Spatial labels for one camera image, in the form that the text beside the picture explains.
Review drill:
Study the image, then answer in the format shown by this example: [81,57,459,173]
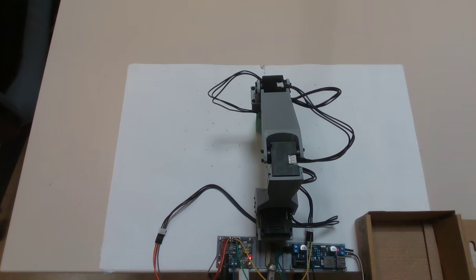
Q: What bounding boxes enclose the white paper sheet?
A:
[99,64,431,273]

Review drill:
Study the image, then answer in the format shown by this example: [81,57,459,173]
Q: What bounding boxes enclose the circuit board with red LED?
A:
[216,235,257,269]

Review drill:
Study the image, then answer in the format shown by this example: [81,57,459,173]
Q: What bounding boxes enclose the blue circuit board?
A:
[291,243,347,270]

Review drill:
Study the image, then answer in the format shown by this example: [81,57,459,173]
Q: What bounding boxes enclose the metal clamp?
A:
[264,252,278,280]

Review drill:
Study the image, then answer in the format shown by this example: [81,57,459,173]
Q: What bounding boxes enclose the brown cardboard box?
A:
[355,210,476,280]

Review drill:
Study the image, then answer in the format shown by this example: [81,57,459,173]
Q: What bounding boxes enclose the dark chair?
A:
[0,0,61,242]

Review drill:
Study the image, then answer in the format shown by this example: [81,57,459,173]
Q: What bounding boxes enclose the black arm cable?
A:
[290,167,340,234]
[290,87,356,163]
[207,70,262,114]

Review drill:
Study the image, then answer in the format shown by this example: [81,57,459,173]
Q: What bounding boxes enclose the black cable on table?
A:
[158,184,258,235]

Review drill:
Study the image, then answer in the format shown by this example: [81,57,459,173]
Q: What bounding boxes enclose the yellow wire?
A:
[234,238,267,280]
[304,241,313,280]

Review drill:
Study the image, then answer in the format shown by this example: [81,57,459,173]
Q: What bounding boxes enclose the white cable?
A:
[346,250,365,280]

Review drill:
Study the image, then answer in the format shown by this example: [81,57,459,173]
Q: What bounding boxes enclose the orange wires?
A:
[153,229,165,280]

